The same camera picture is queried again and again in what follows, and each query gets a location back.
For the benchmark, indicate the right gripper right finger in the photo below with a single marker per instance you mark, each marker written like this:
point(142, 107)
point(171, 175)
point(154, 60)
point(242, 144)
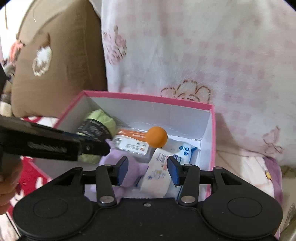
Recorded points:
point(188, 177)

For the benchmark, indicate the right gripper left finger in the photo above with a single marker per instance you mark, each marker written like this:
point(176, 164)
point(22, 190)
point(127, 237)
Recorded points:
point(107, 176)

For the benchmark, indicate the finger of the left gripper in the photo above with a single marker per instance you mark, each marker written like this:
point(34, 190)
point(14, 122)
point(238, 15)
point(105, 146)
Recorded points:
point(91, 146)

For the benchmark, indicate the blue wet wipes pack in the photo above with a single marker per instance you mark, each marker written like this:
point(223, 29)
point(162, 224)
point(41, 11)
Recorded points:
point(184, 153)

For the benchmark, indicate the green yarn ball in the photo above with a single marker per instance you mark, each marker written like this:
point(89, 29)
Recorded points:
point(98, 125)

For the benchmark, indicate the purple plush toy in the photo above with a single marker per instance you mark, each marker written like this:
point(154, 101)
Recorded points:
point(130, 171)

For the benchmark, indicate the clear plastic floss box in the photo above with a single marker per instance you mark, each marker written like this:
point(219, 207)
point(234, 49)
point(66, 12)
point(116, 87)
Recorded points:
point(133, 142)

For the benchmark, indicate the orange makeup sponge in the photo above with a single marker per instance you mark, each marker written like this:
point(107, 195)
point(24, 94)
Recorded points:
point(156, 137)

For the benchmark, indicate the small white tissue pack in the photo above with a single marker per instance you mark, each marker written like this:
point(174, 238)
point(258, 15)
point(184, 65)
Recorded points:
point(156, 181)

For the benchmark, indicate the person left hand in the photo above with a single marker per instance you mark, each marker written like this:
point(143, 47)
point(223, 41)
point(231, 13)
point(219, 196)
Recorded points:
point(8, 187)

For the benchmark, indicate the grey bunny plush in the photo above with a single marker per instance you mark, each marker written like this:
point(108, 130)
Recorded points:
point(9, 65)

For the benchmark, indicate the pink cardboard box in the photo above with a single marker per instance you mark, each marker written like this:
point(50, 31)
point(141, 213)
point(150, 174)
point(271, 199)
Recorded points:
point(183, 120)

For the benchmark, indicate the brown pillow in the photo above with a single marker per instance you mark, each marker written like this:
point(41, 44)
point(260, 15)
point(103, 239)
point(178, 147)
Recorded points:
point(64, 58)

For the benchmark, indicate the pink checked pillow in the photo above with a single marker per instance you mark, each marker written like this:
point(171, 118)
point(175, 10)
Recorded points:
point(236, 55)

